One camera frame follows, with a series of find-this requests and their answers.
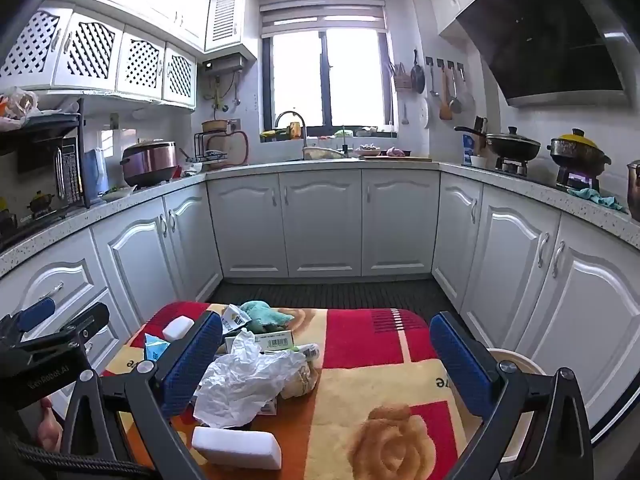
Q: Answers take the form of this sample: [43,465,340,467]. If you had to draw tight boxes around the white roller blind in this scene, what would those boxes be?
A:
[260,2,388,38]

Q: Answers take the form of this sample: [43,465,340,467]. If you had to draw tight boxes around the yellow lid casserole pot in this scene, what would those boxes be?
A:
[546,128,612,168]

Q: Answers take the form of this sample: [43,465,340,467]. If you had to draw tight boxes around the pink rice cooker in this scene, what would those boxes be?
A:
[120,141,181,188]

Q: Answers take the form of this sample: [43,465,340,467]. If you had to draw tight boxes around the person's left hand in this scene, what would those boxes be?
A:
[37,395,66,453]

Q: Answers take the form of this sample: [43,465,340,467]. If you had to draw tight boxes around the gas stove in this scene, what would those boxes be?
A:
[495,157,601,193]

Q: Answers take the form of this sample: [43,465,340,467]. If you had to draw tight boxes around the small white sponge block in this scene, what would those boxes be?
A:
[162,315,196,342]

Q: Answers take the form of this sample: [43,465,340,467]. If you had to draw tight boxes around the black range hood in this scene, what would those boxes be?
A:
[455,0,631,108]

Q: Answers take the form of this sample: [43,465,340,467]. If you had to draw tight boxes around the chrome kitchen faucet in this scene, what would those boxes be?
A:
[274,110,310,157]

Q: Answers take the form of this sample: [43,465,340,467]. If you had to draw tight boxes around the white lattice wall cabinets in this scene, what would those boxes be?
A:
[0,5,198,111]

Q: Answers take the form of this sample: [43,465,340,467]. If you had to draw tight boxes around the black wok with lid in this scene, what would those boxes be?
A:
[455,126,542,163]

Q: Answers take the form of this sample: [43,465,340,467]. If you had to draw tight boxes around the teal dish cloth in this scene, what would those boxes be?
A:
[567,187,626,211]

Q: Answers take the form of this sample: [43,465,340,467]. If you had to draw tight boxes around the white round bin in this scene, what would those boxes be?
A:
[487,347,548,463]

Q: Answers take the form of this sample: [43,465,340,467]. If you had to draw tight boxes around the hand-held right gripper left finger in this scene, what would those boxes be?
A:
[62,310,224,480]

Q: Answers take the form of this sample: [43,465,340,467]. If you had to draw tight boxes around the kitchen window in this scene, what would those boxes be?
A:
[260,30,396,137]

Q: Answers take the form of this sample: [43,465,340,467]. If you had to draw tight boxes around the hanging wooden spatula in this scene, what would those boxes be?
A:
[440,67,453,121]

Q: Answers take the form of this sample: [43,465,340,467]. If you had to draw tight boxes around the blue electric kettle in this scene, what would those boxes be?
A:
[82,147,110,198]

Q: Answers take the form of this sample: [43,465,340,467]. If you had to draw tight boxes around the wash basin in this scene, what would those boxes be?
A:
[302,146,346,161]

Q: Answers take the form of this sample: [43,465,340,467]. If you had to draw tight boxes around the green bag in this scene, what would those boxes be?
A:
[239,300,296,333]

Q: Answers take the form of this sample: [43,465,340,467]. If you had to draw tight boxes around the dark striped floor mat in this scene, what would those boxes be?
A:
[207,280,463,316]

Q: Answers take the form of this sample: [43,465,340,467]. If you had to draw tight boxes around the small white barcode box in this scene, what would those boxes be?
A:
[225,329,295,356]

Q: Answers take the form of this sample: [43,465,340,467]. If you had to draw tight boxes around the plastic bags on rack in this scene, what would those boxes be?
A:
[0,87,41,131]

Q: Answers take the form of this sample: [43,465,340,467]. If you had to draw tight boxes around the white plastic bag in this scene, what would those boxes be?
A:
[192,330,306,430]

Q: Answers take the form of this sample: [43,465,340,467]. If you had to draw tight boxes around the hanging black frying pan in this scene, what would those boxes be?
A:
[410,50,426,95]

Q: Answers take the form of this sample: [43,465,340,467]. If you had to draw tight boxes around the black microwave oven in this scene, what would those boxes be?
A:
[0,100,93,243]
[0,135,83,241]

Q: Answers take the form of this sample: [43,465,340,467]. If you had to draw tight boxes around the blue and white packet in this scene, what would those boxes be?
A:
[143,332,171,362]

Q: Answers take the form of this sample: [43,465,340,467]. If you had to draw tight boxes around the row of white cabinet doors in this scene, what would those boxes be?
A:
[0,167,640,441]

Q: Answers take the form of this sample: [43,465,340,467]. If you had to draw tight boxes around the blue and white carton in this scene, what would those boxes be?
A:
[461,132,480,166]

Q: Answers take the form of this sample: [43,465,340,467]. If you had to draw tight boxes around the large white sponge block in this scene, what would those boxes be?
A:
[191,426,282,471]

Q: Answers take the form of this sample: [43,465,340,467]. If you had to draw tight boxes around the beige crumpled wrapper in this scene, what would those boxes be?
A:
[280,360,321,401]

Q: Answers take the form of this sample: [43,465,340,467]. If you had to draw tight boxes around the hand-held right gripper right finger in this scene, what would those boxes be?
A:
[429,311,596,480]

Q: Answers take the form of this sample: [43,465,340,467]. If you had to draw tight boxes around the red looped hose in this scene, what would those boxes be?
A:
[227,130,250,167]

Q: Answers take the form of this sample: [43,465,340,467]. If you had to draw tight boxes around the orange white torn packet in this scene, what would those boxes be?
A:
[221,305,251,336]

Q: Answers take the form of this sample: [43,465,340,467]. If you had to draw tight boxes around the colourful printed table mat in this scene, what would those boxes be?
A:
[100,301,501,480]

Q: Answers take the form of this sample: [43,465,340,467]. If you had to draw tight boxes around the white louvered cabinet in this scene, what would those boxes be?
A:
[206,0,248,53]

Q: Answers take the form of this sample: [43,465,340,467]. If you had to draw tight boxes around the black dish rack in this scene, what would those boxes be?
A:
[192,130,228,171]

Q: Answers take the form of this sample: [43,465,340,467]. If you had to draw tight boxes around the brass metal kettle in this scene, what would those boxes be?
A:
[626,160,640,208]

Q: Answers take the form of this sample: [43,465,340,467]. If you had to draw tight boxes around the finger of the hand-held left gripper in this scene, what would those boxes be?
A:
[20,302,111,356]
[0,297,56,336]

